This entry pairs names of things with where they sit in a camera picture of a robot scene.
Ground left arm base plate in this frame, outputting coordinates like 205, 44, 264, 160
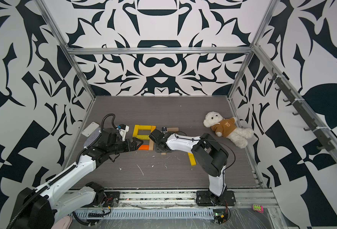
83, 191, 120, 208

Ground purple grey pouch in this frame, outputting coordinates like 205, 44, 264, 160
83, 128, 100, 148

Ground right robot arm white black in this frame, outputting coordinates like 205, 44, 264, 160
149, 129, 229, 197

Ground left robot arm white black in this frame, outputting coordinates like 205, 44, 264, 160
7, 121, 143, 229

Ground white small device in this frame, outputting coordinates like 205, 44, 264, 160
82, 122, 99, 137

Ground pink tray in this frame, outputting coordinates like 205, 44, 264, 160
51, 216, 73, 229

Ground red orange block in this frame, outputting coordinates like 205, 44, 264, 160
138, 145, 149, 150

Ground amber orange block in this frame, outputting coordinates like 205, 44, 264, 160
150, 126, 156, 133

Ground white teddy bear brown shirt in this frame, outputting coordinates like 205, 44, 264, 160
203, 112, 254, 149

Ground grey hook rail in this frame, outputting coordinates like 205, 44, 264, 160
270, 73, 335, 152

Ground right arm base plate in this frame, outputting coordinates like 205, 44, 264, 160
195, 190, 236, 207

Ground green circuit board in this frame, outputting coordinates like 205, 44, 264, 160
213, 208, 231, 224

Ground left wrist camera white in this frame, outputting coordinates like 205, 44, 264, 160
117, 124, 129, 141

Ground natural wood block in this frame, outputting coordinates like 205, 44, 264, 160
167, 127, 179, 132
148, 140, 154, 151

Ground aluminium front rail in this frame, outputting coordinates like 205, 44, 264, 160
36, 188, 279, 208

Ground yellow block long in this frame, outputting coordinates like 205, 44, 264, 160
188, 153, 196, 166

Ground pink green small gadget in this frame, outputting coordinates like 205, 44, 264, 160
252, 204, 264, 213

